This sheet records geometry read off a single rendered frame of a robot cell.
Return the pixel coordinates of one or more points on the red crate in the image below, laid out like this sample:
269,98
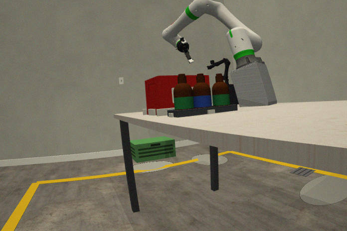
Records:
160,90

